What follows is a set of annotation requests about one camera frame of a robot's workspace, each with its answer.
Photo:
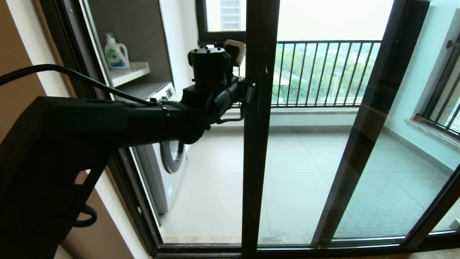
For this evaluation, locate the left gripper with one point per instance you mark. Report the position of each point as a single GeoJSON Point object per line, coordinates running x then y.
{"type": "Point", "coordinates": [228, 100]}

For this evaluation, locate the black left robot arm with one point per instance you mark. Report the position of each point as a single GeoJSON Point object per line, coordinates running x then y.
{"type": "Point", "coordinates": [72, 126]}

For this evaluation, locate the long stone window sill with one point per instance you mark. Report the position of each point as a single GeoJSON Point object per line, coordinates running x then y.
{"type": "Point", "coordinates": [305, 111]}

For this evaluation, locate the black balcony railing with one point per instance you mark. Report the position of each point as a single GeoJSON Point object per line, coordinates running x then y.
{"type": "Point", "coordinates": [323, 42]}

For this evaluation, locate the white shelf board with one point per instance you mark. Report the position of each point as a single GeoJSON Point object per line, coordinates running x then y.
{"type": "Point", "coordinates": [129, 73]}

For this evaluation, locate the dark brown cabinet panel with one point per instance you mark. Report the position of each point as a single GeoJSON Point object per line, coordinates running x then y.
{"type": "Point", "coordinates": [143, 28]}

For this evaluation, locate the black framed glass door panel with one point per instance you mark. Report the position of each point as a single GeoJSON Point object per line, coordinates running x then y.
{"type": "Point", "coordinates": [377, 108]}

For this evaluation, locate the silver front-load washing machine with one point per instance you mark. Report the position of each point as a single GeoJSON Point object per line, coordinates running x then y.
{"type": "Point", "coordinates": [158, 187]}

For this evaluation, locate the white detergent bottle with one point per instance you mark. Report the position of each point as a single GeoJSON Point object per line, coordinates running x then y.
{"type": "Point", "coordinates": [116, 57]}

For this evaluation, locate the short stone window sill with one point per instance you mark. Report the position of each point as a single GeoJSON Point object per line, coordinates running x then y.
{"type": "Point", "coordinates": [431, 135]}

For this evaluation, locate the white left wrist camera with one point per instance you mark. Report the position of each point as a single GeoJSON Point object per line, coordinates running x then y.
{"type": "Point", "coordinates": [235, 50]}

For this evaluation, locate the black window frame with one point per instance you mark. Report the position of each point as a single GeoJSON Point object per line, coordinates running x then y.
{"type": "Point", "coordinates": [219, 37]}

